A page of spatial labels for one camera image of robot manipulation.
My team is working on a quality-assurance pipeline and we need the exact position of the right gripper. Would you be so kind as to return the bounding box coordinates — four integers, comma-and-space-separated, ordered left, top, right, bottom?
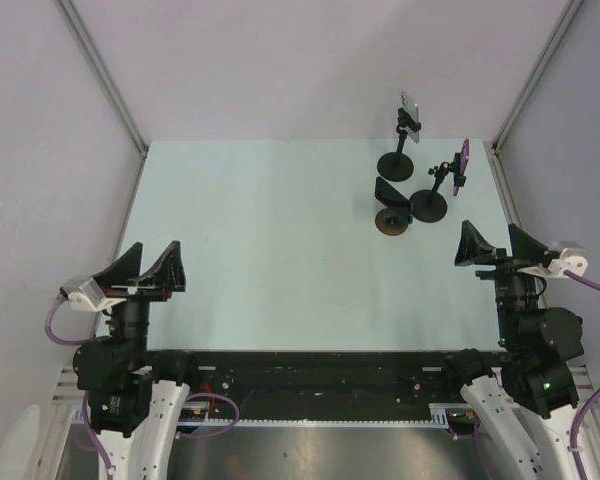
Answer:
453, 218, 548, 345

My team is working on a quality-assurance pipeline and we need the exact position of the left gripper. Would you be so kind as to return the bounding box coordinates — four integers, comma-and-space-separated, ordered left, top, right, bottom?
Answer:
94, 238, 185, 368

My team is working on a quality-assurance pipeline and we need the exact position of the black phone stand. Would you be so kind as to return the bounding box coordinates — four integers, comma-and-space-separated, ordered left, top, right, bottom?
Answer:
410, 162, 452, 223
377, 108, 414, 182

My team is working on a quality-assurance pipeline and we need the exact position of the black phone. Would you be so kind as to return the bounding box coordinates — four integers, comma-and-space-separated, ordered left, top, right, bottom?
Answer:
374, 176, 413, 225

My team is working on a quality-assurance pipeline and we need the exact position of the brown base phone stand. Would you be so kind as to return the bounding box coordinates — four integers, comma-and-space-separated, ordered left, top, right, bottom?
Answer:
375, 208, 413, 237

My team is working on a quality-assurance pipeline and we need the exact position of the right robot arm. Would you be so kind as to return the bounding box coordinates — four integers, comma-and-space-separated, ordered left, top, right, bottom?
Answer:
441, 220, 588, 479

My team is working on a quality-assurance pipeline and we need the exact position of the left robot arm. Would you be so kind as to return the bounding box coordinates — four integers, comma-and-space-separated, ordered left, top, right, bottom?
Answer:
63, 241, 201, 479

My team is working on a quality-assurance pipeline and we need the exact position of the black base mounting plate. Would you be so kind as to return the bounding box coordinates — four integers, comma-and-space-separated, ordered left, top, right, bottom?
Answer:
144, 349, 506, 407

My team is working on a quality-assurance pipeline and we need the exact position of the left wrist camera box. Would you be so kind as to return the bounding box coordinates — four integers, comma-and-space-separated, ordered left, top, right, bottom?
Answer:
60, 276, 106, 312

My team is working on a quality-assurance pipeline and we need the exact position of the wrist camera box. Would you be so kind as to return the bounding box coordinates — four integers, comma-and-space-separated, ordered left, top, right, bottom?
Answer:
520, 242, 588, 279
60, 276, 106, 312

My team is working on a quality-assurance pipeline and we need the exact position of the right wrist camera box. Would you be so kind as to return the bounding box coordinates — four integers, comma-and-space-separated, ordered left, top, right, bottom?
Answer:
520, 242, 588, 279

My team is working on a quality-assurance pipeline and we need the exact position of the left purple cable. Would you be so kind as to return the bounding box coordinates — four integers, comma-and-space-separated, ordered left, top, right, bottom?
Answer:
46, 294, 241, 441

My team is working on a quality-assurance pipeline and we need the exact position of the white cable duct rail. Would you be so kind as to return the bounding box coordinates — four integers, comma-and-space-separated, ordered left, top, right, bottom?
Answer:
177, 402, 481, 430

